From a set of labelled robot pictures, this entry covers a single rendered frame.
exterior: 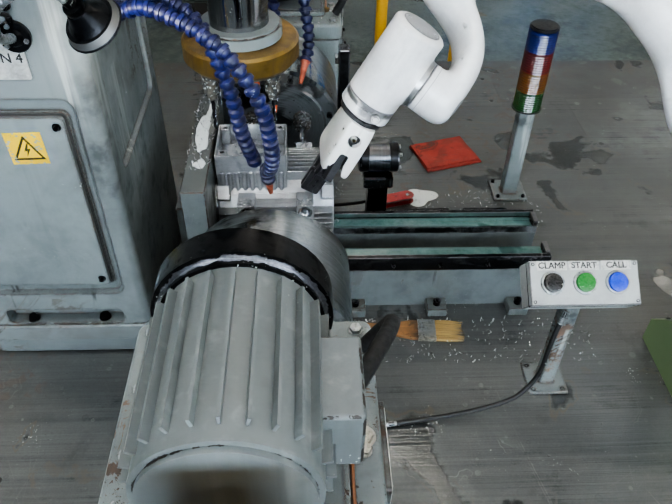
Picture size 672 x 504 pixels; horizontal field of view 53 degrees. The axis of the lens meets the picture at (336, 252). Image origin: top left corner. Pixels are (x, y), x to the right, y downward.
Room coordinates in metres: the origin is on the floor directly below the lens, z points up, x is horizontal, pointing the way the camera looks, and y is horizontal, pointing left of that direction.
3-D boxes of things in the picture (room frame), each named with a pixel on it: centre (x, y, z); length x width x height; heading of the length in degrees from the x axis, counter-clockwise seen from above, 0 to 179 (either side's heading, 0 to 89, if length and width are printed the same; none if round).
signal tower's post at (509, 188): (1.32, -0.41, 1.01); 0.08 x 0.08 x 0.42; 3
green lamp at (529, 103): (1.32, -0.41, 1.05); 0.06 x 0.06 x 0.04
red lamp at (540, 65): (1.32, -0.41, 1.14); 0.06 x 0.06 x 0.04
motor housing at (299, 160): (1.00, 0.11, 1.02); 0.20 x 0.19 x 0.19; 93
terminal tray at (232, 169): (0.99, 0.15, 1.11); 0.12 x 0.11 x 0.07; 93
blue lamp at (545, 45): (1.32, -0.41, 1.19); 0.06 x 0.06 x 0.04
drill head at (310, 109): (1.33, 0.13, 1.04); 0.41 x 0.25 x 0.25; 3
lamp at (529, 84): (1.32, -0.41, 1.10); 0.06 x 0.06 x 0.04
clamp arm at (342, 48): (1.14, -0.01, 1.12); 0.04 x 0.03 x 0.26; 93
